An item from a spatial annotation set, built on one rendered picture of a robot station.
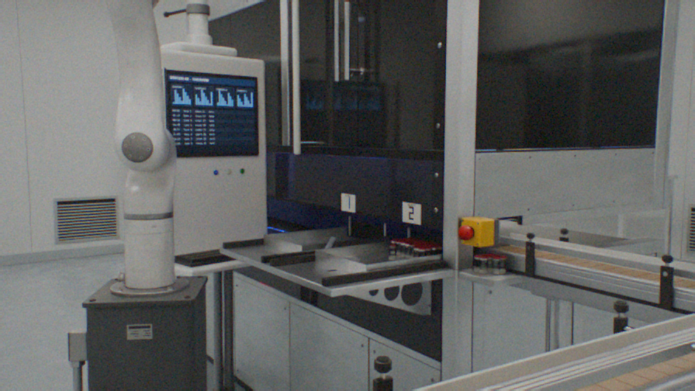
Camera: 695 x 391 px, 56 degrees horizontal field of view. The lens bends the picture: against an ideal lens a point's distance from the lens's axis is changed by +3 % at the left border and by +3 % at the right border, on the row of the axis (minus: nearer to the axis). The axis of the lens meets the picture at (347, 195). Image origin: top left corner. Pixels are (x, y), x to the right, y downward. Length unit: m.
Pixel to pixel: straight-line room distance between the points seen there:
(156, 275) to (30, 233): 5.32
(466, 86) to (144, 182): 0.88
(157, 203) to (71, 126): 5.33
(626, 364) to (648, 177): 1.58
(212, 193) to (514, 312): 1.19
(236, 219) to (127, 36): 1.07
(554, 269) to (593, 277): 0.11
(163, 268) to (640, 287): 1.12
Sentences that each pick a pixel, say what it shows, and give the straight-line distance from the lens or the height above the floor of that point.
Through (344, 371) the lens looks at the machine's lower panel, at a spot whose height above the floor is 0.41.
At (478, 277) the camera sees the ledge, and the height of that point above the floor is 0.88.
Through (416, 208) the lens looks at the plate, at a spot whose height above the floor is 1.04.
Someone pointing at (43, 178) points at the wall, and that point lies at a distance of 6.92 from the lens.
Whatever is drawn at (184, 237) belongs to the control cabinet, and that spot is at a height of 0.88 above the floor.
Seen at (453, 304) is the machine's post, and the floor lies 0.78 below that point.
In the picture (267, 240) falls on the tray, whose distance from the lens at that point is 2.15.
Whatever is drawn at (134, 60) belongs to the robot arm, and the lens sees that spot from 1.66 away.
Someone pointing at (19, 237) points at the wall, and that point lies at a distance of 6.95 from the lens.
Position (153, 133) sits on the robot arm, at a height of 1.26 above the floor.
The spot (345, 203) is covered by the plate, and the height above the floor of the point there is 1.02.
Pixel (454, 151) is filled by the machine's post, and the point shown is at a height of 1.21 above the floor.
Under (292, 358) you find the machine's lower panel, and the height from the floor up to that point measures 0.35.
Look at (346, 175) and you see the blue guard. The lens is 2.19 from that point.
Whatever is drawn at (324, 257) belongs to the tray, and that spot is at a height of 0.90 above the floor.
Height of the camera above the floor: 1.26
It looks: 6 degrees down
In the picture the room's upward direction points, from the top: straight up
